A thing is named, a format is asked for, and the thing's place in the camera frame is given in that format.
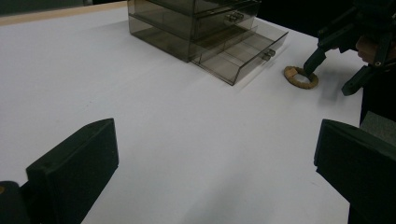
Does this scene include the smoky clear plastic drawer cabinet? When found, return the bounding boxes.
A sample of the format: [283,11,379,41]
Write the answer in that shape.
[126,0,262,63]

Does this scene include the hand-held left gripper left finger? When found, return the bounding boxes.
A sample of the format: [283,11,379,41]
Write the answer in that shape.
[26,118,120,224]

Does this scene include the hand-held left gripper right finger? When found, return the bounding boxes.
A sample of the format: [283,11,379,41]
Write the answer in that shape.
[313,119,396,224]

